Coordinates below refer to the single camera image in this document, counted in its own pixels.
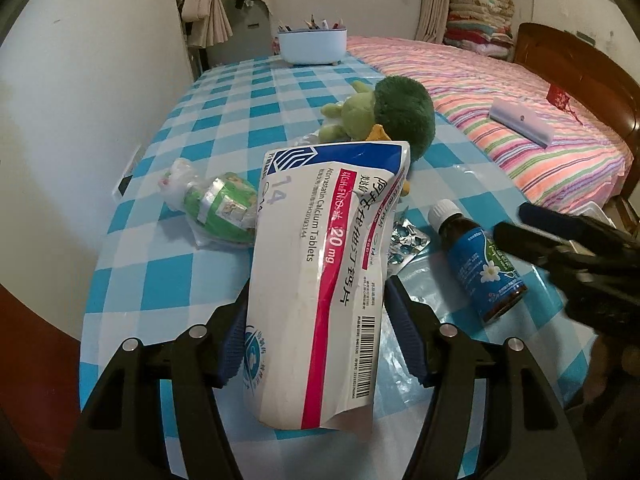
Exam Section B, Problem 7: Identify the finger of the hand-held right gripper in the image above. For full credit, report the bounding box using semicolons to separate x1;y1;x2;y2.
492;220;596;273
518;202;640;248

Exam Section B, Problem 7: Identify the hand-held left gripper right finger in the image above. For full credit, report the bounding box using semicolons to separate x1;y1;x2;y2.
382;275;586;480

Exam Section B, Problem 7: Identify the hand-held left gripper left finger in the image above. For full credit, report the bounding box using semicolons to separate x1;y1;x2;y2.
60;280;251;480

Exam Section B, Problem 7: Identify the white plastic bin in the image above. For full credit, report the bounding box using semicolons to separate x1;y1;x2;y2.
582;201;623;233

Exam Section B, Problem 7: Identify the brown bottle with blue label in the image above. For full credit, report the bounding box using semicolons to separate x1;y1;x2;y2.
427;199;529;323

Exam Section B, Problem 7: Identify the white pink medicine box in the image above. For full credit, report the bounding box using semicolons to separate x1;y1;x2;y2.
242;140;412;433

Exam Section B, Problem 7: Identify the green plush toy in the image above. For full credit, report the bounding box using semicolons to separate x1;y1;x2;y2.
319;76;437;196

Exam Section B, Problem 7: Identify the bed with striped sheet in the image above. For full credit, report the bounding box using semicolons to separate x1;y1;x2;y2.
347;35;632;211

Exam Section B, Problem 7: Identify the silver blister pack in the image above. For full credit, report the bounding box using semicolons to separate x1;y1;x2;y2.
385;217;431;273

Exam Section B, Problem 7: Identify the pale lavender case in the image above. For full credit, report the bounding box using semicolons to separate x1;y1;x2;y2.
489;99;555;148

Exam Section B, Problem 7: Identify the red cloth item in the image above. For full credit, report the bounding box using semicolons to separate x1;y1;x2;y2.
547;82;583;126

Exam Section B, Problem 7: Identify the wooden headboard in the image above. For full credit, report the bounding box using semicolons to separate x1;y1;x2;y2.
514;22;640;151

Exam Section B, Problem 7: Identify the plastic bag with green packet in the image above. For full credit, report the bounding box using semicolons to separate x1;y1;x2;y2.
157;157;263;248

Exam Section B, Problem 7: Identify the stack of folded quilts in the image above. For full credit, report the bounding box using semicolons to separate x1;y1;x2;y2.
444;0;516;63

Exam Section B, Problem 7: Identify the pale straight curtain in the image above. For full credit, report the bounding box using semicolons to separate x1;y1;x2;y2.
415;0;453;43

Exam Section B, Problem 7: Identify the blue checkered tablecloth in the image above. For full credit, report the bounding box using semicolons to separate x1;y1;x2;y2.
77;52;596;480

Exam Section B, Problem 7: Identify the white storage box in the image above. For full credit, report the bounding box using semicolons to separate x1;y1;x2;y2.
276;29;349;67

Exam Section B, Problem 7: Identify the bunch of pens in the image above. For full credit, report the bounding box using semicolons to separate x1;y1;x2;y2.
279;12;347;34

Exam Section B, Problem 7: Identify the grey covered appliance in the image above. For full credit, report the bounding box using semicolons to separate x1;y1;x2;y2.
207;0;281;68

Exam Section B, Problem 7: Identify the beige tied curtain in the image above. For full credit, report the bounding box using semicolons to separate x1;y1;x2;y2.
181;0;233;51

